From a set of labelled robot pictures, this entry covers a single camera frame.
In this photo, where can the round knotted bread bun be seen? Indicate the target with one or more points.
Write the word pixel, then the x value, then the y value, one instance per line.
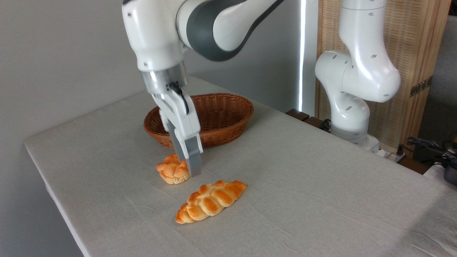
pixel 171 170

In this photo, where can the metal screen hinge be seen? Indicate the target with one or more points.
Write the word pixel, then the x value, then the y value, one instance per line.
pixel 421 86

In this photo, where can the light grey tablecloth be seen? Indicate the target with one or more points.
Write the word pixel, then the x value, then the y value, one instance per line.
pixel 285 192

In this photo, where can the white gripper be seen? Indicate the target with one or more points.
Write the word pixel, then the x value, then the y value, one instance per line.
pixel 180 119

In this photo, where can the brown wicker basket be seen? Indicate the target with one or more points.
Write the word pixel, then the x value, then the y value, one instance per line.
pixel 225 121

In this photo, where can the long braided bread loaf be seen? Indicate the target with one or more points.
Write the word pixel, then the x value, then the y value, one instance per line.
pixel 210 201

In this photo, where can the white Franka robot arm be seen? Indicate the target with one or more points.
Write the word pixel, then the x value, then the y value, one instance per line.
pixel 221 28

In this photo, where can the wooden folding screen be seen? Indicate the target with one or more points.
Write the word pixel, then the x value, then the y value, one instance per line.
pixel 414 46

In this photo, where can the grey box device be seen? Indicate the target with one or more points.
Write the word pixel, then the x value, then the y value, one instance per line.
pixel 451 175

